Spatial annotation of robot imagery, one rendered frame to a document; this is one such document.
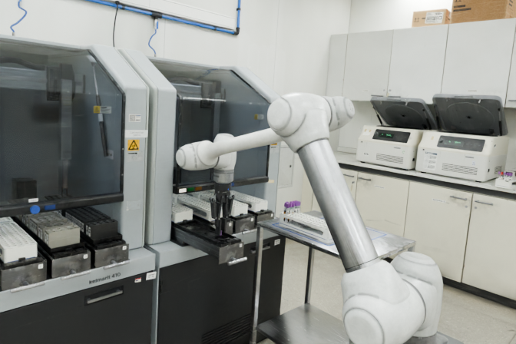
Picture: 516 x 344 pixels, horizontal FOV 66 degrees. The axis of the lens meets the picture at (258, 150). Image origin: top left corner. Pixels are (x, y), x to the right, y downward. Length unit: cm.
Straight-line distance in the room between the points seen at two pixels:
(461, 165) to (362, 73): 141
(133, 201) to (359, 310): 106
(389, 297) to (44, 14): 239
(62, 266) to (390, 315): 112
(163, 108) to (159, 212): 46
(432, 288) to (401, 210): 252
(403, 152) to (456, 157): 44
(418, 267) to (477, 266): 239
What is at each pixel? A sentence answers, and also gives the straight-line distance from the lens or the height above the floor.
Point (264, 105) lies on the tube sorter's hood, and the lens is 215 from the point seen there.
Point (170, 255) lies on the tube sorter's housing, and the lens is 184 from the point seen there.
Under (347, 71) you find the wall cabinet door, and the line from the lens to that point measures 437.
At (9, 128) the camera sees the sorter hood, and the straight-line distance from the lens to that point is 155.
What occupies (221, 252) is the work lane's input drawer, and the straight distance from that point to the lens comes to 167.
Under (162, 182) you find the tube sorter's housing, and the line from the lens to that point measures 182.
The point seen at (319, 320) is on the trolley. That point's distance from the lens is 230.
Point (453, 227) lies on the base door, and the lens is 362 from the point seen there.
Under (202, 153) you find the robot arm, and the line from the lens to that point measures 156.
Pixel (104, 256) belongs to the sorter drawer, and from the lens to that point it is 168.
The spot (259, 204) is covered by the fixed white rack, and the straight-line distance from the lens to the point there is 217.
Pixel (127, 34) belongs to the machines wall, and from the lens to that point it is 296.
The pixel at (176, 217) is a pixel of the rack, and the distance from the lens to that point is 193.
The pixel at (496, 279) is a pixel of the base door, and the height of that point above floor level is 19.
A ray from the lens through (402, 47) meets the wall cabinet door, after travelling 411.
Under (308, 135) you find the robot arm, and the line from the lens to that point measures 116.
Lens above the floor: 139
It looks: 7 degrees down
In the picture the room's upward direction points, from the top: 4 degrees clockwise
